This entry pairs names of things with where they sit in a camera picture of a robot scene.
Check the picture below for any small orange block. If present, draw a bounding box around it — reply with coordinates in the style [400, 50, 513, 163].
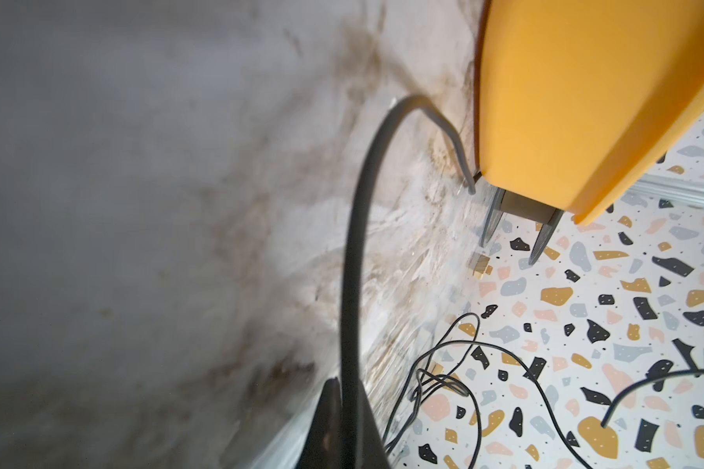
[467, 253, 491, 279]

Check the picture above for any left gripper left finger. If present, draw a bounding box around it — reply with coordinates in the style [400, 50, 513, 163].
[295, 377, 341, 469]

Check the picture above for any grey cable spool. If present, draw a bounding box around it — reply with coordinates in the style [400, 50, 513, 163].
[479, 188, 565, 266]

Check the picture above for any yellow rectangular tray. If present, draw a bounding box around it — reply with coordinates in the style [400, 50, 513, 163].
[476, 1, 704, 225]

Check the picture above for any black cable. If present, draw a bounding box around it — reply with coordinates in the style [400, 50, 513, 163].
[338, 95, 704, 469]

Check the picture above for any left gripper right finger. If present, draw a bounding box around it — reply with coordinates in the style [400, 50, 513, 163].
[357, 382, 390, 469]

